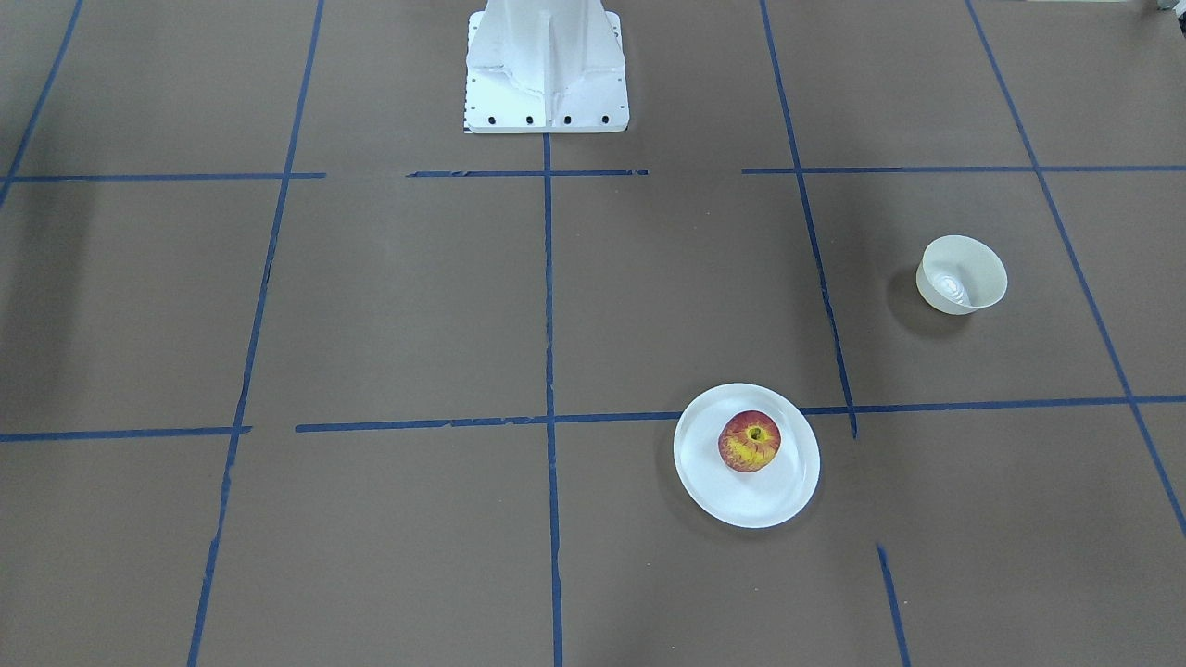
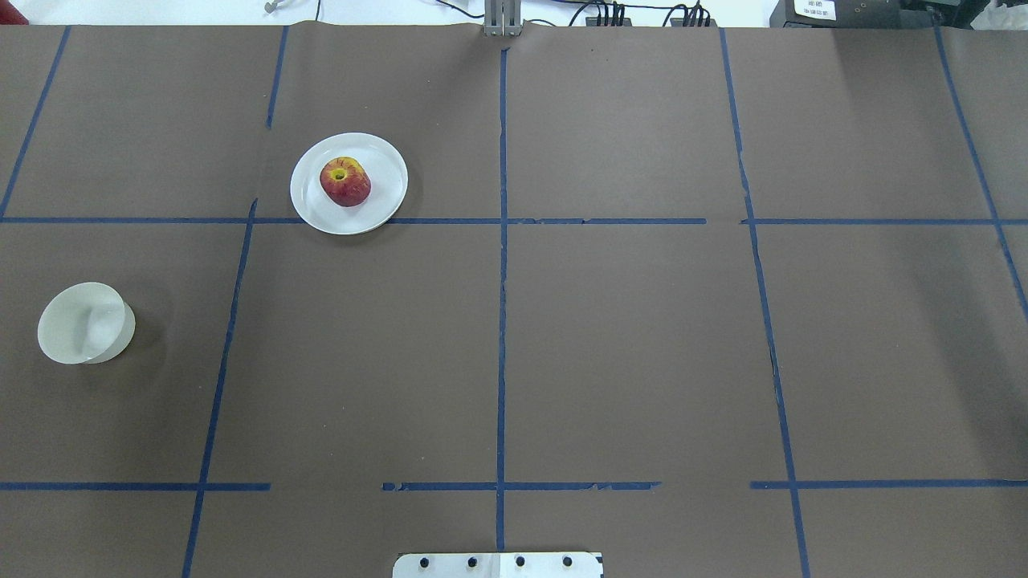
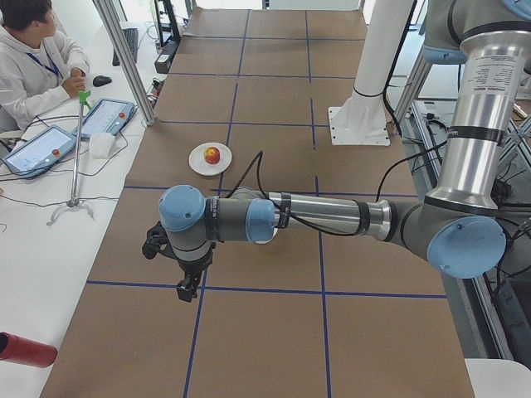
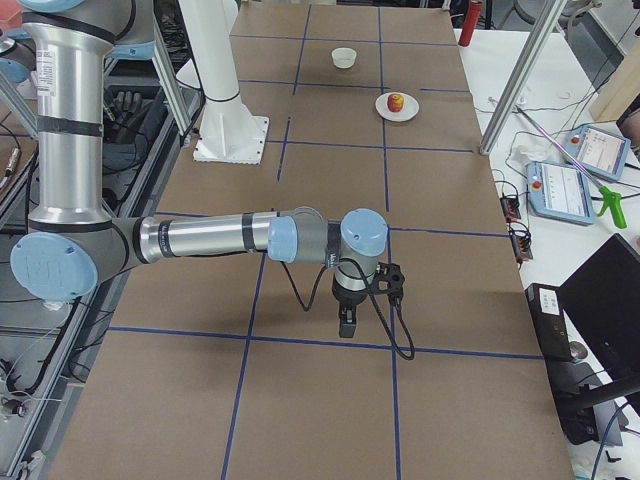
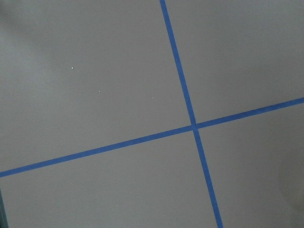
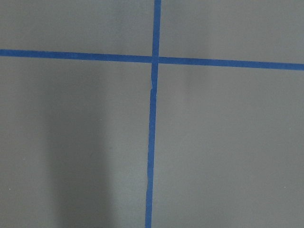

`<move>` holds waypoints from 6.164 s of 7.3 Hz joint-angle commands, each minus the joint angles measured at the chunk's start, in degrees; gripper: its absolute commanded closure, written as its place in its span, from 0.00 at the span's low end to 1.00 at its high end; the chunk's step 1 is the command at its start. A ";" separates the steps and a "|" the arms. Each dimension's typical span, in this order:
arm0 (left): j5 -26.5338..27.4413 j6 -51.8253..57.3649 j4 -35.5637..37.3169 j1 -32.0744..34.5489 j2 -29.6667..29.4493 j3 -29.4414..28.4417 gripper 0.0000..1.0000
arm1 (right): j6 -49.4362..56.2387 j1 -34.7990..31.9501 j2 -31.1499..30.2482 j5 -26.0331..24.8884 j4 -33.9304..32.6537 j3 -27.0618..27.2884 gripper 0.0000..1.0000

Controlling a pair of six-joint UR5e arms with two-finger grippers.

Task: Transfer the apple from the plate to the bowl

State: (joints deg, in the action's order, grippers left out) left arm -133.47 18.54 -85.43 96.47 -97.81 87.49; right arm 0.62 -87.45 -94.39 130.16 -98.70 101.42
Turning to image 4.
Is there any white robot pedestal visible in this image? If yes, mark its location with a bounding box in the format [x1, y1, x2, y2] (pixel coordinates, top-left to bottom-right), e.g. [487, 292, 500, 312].
[179, 0, 269, 165]

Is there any orange circuit board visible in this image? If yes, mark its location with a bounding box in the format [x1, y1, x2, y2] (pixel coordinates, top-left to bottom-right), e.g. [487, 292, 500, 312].
[509, 228, 533, 265]
[500, 195, 521, 222]

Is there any metal stand with green clip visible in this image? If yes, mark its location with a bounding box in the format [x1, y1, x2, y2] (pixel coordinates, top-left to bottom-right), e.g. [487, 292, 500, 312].
[515, 105, 627, 229]

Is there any red bottle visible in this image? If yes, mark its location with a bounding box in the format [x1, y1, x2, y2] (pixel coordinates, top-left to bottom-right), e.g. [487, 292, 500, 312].
[458, 0, 483, 47]

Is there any black box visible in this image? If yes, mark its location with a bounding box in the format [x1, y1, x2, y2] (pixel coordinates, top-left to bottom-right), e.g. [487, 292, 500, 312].
[525, 283, 572, 362]

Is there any near blue teach pendant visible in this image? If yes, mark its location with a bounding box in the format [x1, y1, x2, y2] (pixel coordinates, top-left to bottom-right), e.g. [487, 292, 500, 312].
[526, 161, 596, 225]

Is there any far blue teach pendant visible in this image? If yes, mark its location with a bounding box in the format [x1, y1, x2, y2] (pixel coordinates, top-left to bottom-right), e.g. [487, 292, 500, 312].
[566, 124, 631, 181]

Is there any red yellow apple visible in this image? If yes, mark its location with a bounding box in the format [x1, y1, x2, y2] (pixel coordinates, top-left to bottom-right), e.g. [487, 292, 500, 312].
[387, 93, 405, 113]

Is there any black laptop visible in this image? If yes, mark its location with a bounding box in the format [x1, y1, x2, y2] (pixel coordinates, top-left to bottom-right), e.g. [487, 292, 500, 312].
[555, 232, 640, 386]

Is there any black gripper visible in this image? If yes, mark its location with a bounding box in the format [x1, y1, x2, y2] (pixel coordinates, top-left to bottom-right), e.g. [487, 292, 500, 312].
[332, 276, 367, 338]

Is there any aluminium frame post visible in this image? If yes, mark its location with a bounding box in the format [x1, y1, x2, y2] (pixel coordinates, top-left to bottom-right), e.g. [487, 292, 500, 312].
[479, 0, 567, 155]

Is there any white plate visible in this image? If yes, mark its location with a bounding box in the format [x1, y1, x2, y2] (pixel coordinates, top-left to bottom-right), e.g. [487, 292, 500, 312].
[375, 92, 419, 122]

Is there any white bowl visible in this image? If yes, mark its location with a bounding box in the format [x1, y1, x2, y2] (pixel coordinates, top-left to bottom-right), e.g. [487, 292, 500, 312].
[331, 47, 357, 70]

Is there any blue teach pendant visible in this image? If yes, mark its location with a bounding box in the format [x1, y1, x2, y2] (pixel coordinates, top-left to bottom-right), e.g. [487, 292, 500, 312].
[566, 124, 631, 181]
[526, 161, 596, 225]

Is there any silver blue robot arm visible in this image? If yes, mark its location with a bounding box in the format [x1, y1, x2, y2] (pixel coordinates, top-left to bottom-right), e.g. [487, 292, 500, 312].
[10, 1, 388, 338]

